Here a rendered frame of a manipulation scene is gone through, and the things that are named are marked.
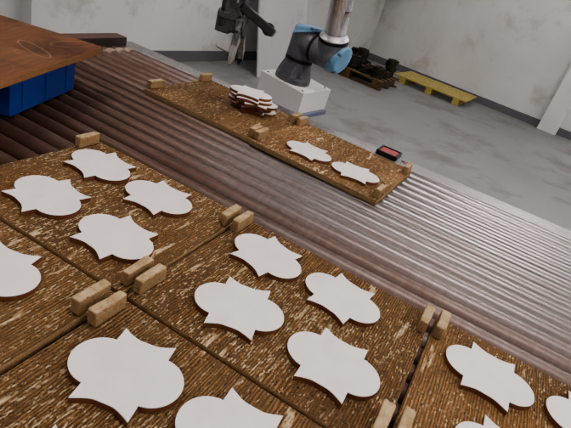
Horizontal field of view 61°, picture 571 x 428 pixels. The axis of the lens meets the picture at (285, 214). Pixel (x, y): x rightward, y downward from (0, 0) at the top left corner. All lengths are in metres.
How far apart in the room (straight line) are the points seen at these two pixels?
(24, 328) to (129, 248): 0.22
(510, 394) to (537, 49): 8.63
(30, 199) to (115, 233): 0.17
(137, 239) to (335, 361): 0.39
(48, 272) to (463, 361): 0.66
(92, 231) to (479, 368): 0.67
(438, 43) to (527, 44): 1.46
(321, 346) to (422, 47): 9.15
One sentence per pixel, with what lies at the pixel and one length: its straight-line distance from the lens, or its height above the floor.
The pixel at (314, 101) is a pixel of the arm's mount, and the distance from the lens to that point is 2.10.
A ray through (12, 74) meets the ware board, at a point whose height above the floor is 1.04.
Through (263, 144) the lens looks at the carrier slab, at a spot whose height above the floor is 0.94.
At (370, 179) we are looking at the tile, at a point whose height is 0.95.
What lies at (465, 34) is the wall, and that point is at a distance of 9.55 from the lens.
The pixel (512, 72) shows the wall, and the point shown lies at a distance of 9.37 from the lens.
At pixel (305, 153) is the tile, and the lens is 1.41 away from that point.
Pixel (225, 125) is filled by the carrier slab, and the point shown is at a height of 0.94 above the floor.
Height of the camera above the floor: 1.44
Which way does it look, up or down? 28 degrees down
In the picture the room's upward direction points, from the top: 18 degrees clockwise
